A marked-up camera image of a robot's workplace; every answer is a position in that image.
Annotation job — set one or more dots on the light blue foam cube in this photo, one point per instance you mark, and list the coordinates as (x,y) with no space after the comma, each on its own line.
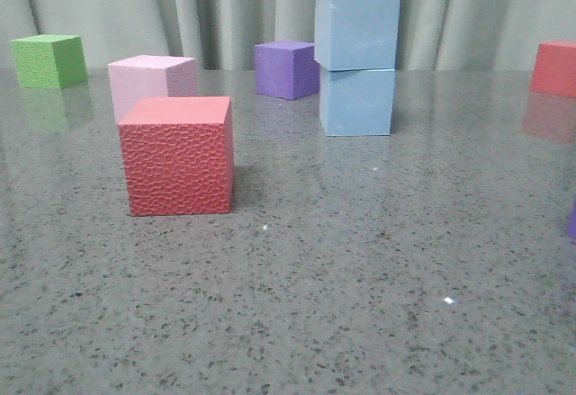
(356,102)

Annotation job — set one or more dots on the purple foam cube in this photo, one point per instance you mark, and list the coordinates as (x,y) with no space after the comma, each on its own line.
(286,69)

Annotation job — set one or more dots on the large red textured cube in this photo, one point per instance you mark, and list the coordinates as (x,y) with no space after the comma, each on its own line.
(178,155)

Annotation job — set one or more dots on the pink foam cube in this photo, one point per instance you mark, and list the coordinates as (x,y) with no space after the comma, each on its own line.
(142,76)

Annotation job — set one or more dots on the grey-green curtain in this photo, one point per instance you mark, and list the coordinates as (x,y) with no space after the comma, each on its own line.
(220,34)

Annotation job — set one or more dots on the green foam cube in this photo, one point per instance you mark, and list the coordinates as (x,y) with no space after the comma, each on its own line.
(49,61)

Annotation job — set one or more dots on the purple cube at edge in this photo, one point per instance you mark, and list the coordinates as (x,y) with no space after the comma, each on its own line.
(571,230)

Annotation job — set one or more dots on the red cube at right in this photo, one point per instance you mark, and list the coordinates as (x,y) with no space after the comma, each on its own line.
(555,67)

